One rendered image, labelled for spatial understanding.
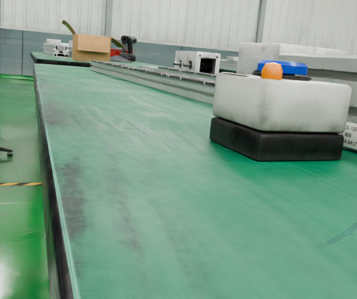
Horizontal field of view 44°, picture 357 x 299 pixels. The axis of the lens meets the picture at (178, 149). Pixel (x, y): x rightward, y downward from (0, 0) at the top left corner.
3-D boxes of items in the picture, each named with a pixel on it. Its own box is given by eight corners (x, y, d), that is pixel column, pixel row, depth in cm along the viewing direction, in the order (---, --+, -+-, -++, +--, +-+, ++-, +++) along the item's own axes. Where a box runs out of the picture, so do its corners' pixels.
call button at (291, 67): (246, 82, 37) (249, 57, 37) (285, 85, 39) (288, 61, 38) (273, 86, 33) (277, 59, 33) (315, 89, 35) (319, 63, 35)
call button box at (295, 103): (207, 139, 39) (215, 67, 38) (296, 140, 43) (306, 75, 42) (256, 162, 32) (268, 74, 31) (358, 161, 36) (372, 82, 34)
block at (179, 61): (167, 75, 167) (169, 50, 165) (194, 77, 171) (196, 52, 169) (177, 77, 158) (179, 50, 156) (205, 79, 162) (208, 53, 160)
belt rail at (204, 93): (89, 69, 156) (90, 61, 155) (101, 70, 158) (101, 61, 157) (213, 105, 70) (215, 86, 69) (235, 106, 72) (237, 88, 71)
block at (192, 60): (176, 77, 155) (178, 50, 153) (204, 79, 160) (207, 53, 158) (188, 79, 146) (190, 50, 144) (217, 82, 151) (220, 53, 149)
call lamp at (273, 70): (256, 77, 32) (258, 60, 32) (274, 78, 33) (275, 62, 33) (268, 78, 31) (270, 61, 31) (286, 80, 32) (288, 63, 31)
